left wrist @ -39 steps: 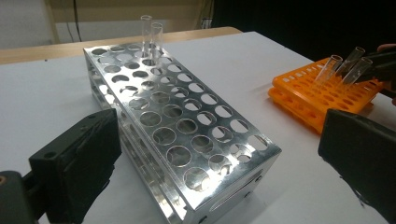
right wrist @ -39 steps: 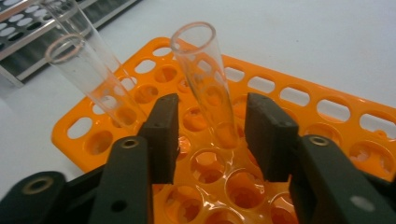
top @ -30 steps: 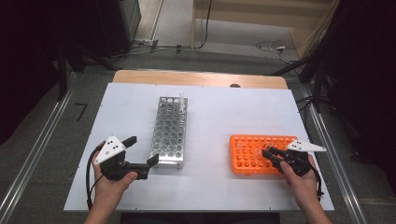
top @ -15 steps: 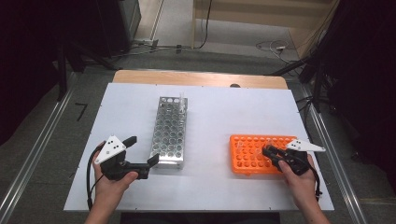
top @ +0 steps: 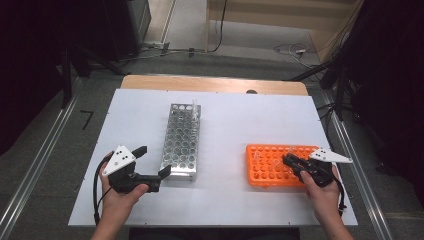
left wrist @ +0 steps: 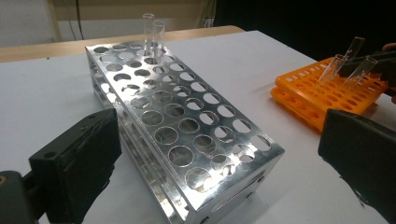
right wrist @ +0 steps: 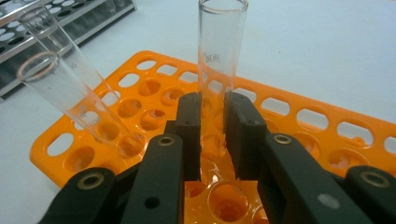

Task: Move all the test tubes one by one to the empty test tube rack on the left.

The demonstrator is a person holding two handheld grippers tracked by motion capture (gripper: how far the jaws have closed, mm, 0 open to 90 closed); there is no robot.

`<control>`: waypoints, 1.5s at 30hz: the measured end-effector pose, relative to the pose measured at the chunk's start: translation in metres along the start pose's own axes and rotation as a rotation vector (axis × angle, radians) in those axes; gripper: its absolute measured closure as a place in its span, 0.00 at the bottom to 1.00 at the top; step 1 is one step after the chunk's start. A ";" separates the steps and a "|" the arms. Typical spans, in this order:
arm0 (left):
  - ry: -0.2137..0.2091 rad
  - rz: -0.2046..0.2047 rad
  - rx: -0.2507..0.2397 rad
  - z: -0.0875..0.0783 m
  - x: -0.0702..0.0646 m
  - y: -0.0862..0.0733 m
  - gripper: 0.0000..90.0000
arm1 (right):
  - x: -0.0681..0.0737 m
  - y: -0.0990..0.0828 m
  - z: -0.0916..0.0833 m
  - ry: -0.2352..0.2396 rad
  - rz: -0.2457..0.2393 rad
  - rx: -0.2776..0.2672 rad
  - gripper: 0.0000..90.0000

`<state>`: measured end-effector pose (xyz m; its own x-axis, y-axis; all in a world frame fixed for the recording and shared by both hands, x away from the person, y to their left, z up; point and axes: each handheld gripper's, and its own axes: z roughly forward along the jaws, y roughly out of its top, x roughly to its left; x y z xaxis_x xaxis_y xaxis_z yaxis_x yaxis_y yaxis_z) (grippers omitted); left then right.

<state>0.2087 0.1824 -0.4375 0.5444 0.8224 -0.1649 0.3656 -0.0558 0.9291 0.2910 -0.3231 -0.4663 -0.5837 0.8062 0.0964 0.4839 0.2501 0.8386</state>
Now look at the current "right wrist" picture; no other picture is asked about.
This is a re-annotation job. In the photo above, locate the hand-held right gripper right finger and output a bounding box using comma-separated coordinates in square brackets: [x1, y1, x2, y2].
[224, 91, 269, 181]

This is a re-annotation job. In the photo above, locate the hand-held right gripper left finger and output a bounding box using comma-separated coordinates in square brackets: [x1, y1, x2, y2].
[164, 91, 202, 182]

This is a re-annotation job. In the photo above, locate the orange plastic test tube rack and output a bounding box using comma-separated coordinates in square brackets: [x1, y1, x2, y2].
[29, 49, 396, 224]

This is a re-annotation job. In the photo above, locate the clear glass test tube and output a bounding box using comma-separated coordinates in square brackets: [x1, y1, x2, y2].
[17, 5, 120, 138]
[17, 50, 148, 157]
[197, 0, 249, 183]

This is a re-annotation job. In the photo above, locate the metal test tube rack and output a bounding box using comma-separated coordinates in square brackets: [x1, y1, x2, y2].
[0, 0, 138, 101]

